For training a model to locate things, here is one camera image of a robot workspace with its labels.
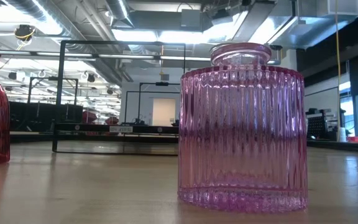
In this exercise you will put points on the pink ribbed glass jar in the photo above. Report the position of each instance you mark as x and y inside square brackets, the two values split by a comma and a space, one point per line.
[242, 130]

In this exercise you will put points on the red background vase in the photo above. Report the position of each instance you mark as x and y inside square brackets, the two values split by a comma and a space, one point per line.
[112, 120]
[89, 117]

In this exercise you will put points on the black background workbench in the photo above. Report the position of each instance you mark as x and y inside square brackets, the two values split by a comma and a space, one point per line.
[42, 116]

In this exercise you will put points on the black pegboard rack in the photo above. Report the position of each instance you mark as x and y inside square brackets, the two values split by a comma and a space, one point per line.
[317, 126]

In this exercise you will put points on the white cup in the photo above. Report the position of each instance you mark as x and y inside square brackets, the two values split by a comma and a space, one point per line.
[342, 134]

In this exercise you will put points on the red box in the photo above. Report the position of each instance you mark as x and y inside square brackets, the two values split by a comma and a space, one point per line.
[356, 139]

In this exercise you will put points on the black background rig frame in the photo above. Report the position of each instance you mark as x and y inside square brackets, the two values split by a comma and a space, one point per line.
[162, 83]
[53, 78]

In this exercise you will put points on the black aluminium table frame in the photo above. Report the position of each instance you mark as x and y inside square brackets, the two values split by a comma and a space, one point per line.
[33, 137]

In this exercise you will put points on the black ceiling camera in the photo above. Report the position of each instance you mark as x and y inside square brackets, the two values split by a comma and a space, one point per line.
[23, 32]

